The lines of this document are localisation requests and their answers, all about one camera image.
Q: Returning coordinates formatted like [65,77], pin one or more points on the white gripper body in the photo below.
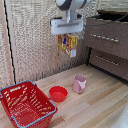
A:
[66,26]

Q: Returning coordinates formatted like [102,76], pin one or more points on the yellow red cereal snack box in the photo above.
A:
[67,43]

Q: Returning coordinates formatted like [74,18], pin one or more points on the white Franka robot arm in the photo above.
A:
[71,6]

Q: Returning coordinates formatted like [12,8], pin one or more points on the brown drawer cabinet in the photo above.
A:
[108,45]

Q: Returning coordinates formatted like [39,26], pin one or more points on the pink mug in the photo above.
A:
[79,84]

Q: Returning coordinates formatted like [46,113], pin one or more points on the red bowl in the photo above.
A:
[58,93]

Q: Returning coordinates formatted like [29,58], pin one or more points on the red shopping basket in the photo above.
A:
[25,105]

